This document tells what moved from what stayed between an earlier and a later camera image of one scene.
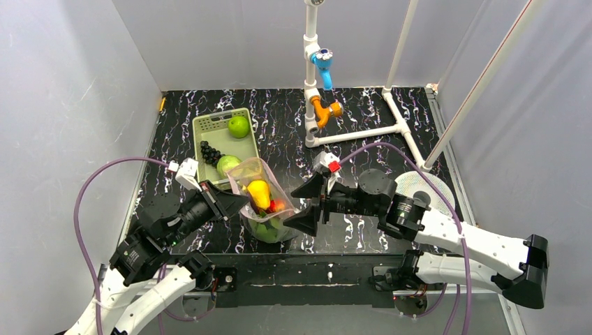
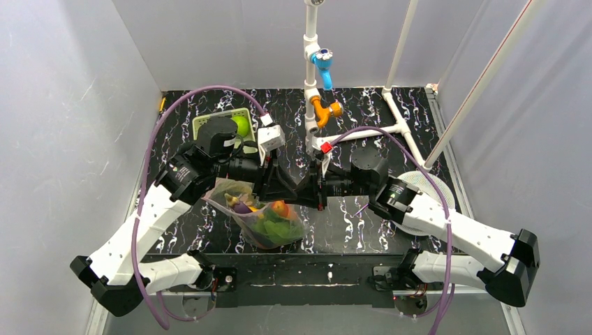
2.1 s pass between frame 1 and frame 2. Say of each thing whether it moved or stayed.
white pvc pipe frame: stayed
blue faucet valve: stayed
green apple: stayed
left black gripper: moved
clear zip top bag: moved
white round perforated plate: stayed
